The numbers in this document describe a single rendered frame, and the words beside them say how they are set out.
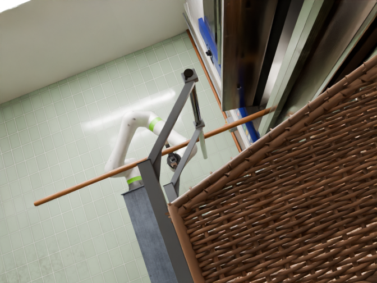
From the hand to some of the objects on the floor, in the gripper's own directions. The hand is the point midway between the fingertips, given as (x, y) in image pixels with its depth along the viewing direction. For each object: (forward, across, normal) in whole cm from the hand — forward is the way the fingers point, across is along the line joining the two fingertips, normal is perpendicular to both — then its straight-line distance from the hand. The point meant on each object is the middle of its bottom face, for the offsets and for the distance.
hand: (169, 152), depth 198 cm
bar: (+34, +120, -6) cm, 125 cm away
